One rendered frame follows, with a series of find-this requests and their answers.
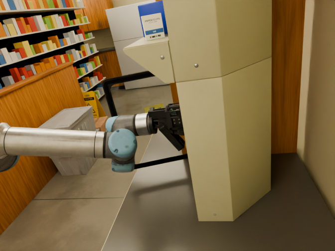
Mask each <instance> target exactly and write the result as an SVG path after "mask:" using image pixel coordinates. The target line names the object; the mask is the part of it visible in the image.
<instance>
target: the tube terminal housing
mask: <svg viewBox="0 0 335 251"><path fill-rule="evenodd" d="M163 5H164V11H165V17H166V23H167V32H168V38H169V44H170V50H171V56H172V62H173V68H174V74H175V81H176V87H177V93H178V99H179V106H180V112H181V118H182V124H183V130H184V136H185V142H186V148H187V155H188V160H189V166H190V172H191V179H192V185H193V191H194V197H195V203H196V209H197V215H198V221H234V220H235V219H237V218H238V217H239V216H240V215H241V214H243V213H244V212H245V211H246V210H247V209H249V208H250V207H251V206H252V205H253V204H255V203H256V202H257V201H258V200H259V199H261V198H262V197H263V196H264V195H265V194H267V193H268V192H269V191H270V190H271V82H272V57H271V56H272V0H163Z"/></svg>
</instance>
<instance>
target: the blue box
mask: <svg viewBox="0 0 335 251"><path fill-rule="evenodd" d="M138 10H139V15H140V16H139V17H140V20H141V25H142V30H143V35H144V37H145V34H144V29H143V24H142V19H141V16H145V15H150V14H156V13H161V15H162V21H163V27H164V33H165V34H168V30H167V23H166V17H165V11H164V5H163V1H162V0H161V1H156V2H152V3H147V4H142V5H138Z"/></svg>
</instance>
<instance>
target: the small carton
mask: <svg viewBox="0 0 335 251"><path fill-rule="evenodd" d="M141 19H142V24H143V29H144V34H145V39H146V41H148V40H153V39H158V38H163V37H165V33H164V27H163V21H162V15H161V13H156V14H150V15H145V16H141Z"/></svg>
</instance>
